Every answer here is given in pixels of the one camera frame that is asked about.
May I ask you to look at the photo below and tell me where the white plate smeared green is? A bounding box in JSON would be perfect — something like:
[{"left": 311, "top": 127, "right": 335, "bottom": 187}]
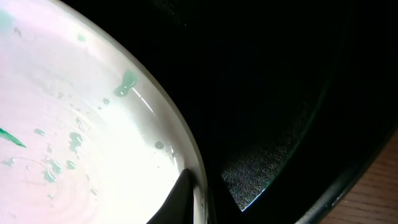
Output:
[{"left": 1, "top": 1, "right": 210, "bottom": 223}]

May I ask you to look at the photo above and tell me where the round black tray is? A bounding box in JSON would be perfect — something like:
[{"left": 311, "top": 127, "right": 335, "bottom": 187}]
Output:
[{"left": 68, "top": 0, "right": 397, "bottom": 223}]

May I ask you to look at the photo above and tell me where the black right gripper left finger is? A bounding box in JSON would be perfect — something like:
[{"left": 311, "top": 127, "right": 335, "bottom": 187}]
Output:
[{"left": 147, "top": 169, "right": 194, "bottom": 224}]

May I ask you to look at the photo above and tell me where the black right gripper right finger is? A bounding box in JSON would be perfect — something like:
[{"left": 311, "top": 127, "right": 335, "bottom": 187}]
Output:
[{"left": 208, "top": 179, "right": 242, "bottom": 224}]

